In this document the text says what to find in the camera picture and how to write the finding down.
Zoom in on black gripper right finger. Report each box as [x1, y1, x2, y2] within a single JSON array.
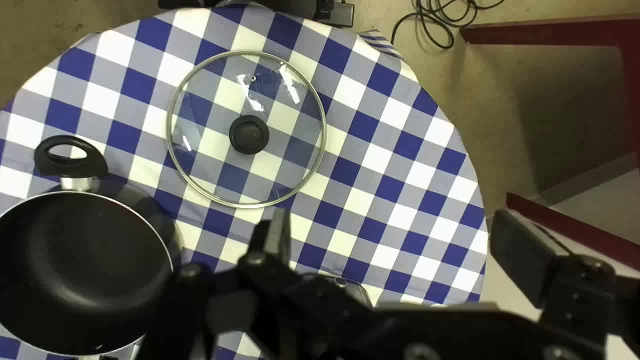
[[491, 210, 614, 327]]

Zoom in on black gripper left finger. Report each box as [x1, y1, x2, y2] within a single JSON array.
[[239, 208, 296, 280]]

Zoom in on glass pot lid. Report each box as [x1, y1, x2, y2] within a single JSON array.
[[167, 50, 328, 210]]

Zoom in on blue white checkered tablecloth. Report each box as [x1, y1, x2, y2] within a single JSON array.
[[0, 2, 491, 360]]

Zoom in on dark red wooden shelf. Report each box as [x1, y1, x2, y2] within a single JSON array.
[[463, 14, 640, 262]]

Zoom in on black cooking pot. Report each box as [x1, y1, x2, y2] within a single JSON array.
[[0, 135, 180, 356]]

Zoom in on black cable on floor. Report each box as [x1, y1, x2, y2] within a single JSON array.
[[391, 0, 507, 52]]

